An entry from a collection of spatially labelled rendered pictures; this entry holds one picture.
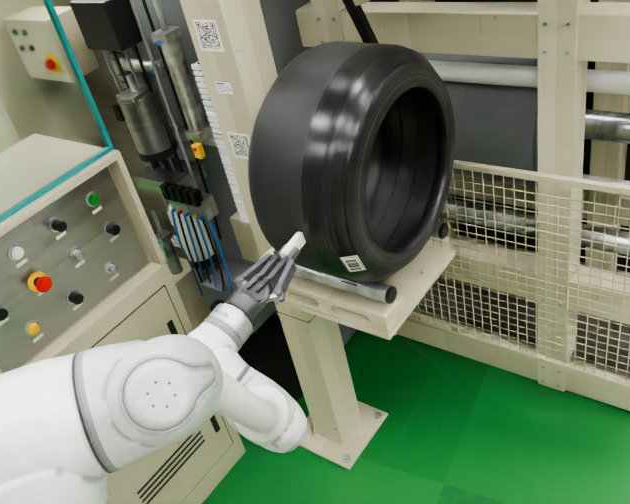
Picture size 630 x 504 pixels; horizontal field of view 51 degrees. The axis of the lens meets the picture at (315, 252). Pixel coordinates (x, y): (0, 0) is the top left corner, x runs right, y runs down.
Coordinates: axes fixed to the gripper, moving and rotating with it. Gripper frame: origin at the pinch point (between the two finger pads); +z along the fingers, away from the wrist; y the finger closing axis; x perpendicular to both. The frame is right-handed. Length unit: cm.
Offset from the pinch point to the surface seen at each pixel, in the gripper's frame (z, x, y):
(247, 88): 27.3, -20.0, 25.6
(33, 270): -28, 0, 62
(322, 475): -6, 115, 26
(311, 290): 10.2, 29.5, 12.3
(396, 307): 13.8, 31.0, -11.2
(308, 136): 13.6, -19.7, -1.9
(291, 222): 3.9, -3.3, 2.0
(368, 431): 16, 117, 21
